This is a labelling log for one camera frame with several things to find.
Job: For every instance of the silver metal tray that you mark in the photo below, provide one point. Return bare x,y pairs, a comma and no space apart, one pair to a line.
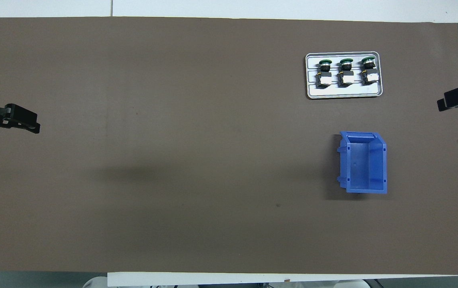
345,92

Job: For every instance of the green push button switch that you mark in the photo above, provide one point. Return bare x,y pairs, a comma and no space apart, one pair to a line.
369,74
346,75
325,76

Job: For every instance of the blue plastic storage bin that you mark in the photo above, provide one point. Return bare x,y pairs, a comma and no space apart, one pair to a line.
363,164

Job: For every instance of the brown table mat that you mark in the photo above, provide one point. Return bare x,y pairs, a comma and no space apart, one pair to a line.
173,160

